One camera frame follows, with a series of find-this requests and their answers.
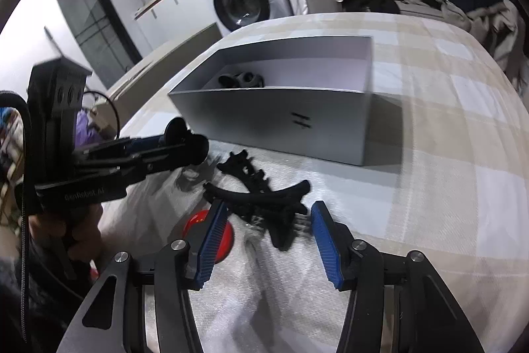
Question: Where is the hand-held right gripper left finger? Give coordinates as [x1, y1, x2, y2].
[56, 199, 229, 353]

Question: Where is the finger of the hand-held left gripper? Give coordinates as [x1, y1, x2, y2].
[83, 133, 188, 159]
[78, 148, 195, 188]

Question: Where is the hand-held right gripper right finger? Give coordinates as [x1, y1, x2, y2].
[311, 201, 486, 353]

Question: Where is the round red white pin badge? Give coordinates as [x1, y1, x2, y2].
[183, 211, 234, 265]

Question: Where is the large black hair claw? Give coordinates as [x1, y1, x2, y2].
[203, 150, 311, 252]

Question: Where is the black looped hair claw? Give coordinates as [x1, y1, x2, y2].
[218, 70, 265, 89]

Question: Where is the grey cardboard box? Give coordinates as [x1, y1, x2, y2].
[167, 34, 375, 167]

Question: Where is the person's left forearm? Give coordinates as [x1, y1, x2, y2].
[0, 245, 89, 353]

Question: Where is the person's left hand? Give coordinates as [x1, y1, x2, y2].
[27, 204, 104, 267]

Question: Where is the purple plastic bag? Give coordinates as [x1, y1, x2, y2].
[74, 111, 104, 153]

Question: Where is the brown cardboard carton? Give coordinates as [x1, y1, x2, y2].
[105, 22, 224, 101]

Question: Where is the dark glass door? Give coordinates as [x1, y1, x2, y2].
[47, 0, 143, 89]

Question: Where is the white base cabinet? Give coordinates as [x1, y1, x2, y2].
[133, 0, 220, 60]

